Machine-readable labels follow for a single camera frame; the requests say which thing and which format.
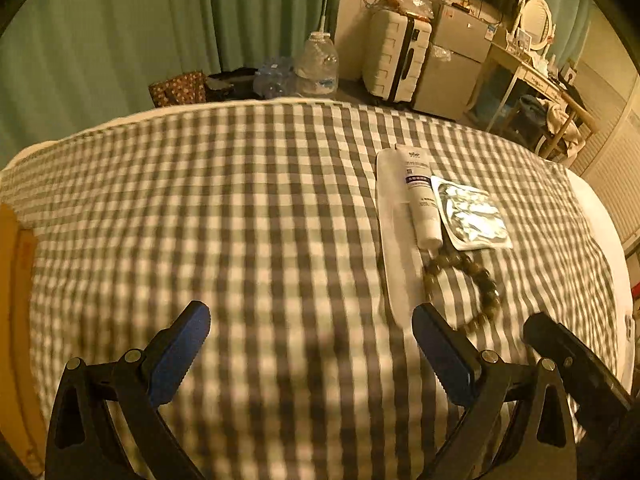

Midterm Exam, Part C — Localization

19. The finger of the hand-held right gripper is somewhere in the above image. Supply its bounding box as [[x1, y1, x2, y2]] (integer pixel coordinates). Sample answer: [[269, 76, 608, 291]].
[[523, 312, 638, 444]]

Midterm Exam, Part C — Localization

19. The white mattress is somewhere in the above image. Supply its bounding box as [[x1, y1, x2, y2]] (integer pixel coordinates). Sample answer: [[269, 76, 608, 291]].
[[562, 162, 632, 361]]

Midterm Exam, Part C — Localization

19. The grey mini fridge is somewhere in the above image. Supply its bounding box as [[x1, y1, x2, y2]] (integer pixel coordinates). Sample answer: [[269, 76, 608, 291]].
[[412, 2, 507, 122]]

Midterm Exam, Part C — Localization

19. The black bag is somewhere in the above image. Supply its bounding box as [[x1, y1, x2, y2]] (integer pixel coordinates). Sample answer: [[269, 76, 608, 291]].
[[205, 66, 262, 103]]

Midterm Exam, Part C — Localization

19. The crushed blue water bottle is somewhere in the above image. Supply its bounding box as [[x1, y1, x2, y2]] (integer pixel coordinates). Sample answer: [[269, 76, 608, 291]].
[[253, 57, 299, 99]]

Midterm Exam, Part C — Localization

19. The clear plastic bag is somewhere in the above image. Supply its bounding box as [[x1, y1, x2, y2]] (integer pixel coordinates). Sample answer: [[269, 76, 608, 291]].
[[389, 0, 447, 22]]

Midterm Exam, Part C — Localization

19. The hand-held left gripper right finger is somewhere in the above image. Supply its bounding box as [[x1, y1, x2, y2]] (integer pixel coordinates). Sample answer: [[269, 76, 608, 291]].
[[411, 302, 584, 480]]

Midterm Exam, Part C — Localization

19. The large clear water bottle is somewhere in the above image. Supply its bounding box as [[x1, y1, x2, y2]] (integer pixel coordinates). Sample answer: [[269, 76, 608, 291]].
[[293, 31, 340, 97]]

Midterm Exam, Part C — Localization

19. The white louvred panel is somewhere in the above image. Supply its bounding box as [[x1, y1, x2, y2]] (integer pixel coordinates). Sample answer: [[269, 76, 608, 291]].
[[570, 74, 640, 242]]

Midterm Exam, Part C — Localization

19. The wooden dressing table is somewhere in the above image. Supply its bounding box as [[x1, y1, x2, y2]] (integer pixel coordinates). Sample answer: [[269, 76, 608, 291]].
[[466, 41, 597, 162]]

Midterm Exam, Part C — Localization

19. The white suitcase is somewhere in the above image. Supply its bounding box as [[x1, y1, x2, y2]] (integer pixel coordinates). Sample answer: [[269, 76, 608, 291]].
[[362, 7, 433, 104]]

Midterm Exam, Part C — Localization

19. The brown patterned bag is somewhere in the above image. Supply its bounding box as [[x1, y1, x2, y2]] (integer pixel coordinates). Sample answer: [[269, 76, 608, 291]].
[[148, 71, 209, 109]]

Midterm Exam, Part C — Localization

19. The white tube with blue label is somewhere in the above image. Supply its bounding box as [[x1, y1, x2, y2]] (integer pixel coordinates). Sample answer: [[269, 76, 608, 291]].
[[394, 143, 444, 251]]

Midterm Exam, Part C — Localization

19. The brown bead bracelet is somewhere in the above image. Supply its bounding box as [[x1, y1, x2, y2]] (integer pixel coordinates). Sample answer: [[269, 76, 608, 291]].
[[422, 252, 502, 334]]

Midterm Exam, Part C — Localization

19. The round white mirror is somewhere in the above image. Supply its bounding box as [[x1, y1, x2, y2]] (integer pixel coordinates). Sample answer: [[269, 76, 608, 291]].
[[519, 0, 557, 54]]

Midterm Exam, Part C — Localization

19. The silver foil packet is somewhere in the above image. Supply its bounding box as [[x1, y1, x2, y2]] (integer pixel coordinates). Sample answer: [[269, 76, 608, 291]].
[[429, 175, 514, 252]]

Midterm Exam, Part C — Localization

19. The green curtain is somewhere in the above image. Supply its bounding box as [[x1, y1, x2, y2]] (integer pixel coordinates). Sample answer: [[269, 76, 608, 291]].
[[527, 0, 602, 81], [0, 0, 347, 157]]

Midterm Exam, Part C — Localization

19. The pile of clothes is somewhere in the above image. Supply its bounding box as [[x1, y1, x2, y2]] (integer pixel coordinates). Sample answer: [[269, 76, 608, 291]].
[[515, 94, 587, 152]]

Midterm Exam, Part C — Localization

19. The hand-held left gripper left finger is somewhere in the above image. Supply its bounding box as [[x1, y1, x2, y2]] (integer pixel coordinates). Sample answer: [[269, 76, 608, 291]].
[[45, 300, 212, 480]]

